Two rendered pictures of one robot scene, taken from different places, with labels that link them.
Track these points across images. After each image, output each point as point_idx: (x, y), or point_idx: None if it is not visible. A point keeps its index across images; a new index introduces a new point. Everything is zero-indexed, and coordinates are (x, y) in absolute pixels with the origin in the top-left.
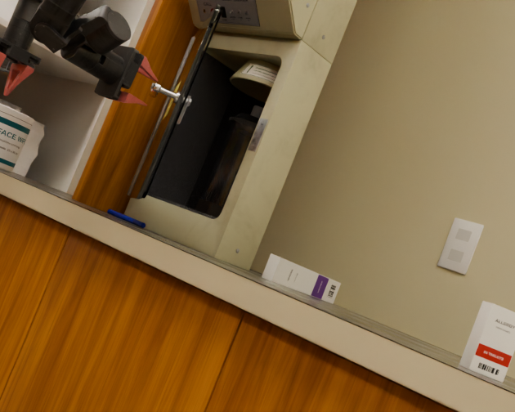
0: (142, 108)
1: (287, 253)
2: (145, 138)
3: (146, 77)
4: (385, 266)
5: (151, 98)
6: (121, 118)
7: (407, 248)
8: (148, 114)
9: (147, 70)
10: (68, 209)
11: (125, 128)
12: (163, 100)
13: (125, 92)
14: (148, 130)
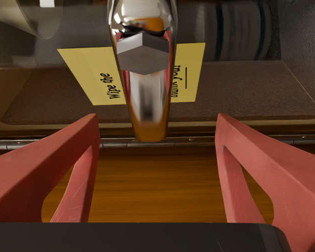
0: (160, 187)
1: None
2: (206, 162)
3: (96, 172)
4: None
5: (134, 179)
6: (203, 216)
7: None
8: (164, 173)
9: (43, 154)
10: None
11: (214, 201)
12: (129, 160)
13: None
14: (190, 162)
